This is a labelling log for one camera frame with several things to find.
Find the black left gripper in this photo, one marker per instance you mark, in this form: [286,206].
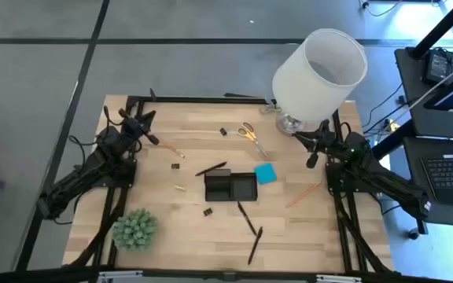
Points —
[134,126]

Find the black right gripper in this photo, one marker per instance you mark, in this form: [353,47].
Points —
[324,138]

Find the orange wooden pencil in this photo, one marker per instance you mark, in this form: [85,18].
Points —
[173,150]
[304,194]

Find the blue sticky note pad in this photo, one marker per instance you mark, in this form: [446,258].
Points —
[266,173]

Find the black pen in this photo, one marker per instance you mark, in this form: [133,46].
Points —
[247,218]
[211,169]
[255,245]

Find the black mesh desk organizer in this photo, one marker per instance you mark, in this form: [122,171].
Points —
[230,194]

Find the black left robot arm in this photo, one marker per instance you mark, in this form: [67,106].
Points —
[93,165]

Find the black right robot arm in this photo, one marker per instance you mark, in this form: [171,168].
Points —
[387,184]

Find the small silver metal object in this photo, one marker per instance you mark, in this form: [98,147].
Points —
[267,109]

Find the white shade table lamp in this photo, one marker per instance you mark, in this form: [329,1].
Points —
[309,86]

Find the yellow power plug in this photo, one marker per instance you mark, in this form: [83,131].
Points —
[392,126]

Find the green artificial plant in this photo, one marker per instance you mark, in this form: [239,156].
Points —
[135,230]

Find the black caster wheel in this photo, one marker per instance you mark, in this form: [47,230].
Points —
[413,234]

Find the black laptop keyboard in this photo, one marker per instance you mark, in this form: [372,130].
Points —
[452,173]

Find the black power adapter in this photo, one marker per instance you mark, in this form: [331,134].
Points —
[437,65]

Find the black crossbar with silver brackets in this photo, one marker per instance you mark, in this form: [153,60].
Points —
[195,276]

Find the black aluminium table frame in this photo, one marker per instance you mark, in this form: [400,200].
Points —
[211,100]

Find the black diagonal post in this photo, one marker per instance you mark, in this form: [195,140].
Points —
[443,27]

